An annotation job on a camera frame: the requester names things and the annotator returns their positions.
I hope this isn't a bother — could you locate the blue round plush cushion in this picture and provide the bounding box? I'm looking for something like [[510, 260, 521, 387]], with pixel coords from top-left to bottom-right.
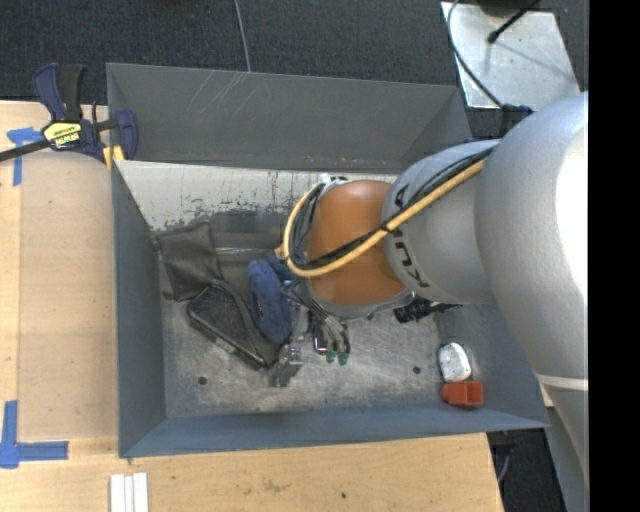
[[246, 251, 297, 345]]

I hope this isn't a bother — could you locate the black mesh pouch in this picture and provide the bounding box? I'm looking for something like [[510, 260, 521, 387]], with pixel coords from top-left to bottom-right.
[[186, 279, 269, 370]]

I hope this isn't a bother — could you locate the dark grey cloth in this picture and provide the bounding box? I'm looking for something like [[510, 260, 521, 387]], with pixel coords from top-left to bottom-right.
[[153, 221, 225, 302]]

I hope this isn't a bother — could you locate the white speckled lump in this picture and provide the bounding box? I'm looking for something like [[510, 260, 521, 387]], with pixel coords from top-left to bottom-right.
[[438, 341, 473, 383]]

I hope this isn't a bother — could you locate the red-orange block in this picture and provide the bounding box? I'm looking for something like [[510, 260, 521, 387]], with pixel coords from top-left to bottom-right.
[[440, 380, 485, 408]]

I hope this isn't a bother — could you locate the grey metal bin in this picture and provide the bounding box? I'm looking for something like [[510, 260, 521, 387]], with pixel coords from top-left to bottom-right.
[[105, 62, 552, 459]]

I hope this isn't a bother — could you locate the pale wood board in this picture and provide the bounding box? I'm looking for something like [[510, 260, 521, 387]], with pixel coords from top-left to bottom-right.
[[16, 149, 121, 444]]

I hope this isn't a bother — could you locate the black cylinder on white bracket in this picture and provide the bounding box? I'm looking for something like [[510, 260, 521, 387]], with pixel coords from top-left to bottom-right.
[[393, 298, 462, 324]]

